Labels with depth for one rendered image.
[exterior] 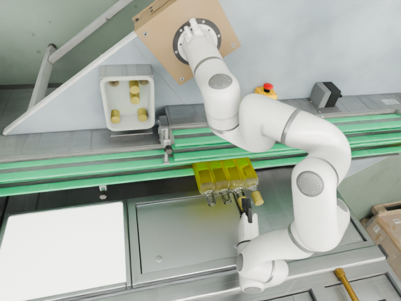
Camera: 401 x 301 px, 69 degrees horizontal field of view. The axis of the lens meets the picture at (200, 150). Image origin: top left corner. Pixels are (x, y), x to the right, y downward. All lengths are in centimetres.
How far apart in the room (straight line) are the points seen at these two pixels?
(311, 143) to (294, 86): 70
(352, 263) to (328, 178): 71
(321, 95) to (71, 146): 102
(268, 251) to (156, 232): 49
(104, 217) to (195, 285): 42
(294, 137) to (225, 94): 19
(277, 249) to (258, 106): 35
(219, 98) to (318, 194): 31
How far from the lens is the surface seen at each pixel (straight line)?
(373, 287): 130
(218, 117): 74
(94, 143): 117
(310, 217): 62
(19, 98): 189
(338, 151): 67
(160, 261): 107
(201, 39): 89
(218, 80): 72
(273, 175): 142
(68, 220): 120
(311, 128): 65
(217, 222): 116
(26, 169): 118
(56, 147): 119
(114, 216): 117
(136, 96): 107
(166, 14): 91
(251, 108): 67
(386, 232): 472
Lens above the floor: 170
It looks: 43 degrees down
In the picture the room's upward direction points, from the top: 162 degrees clockwise
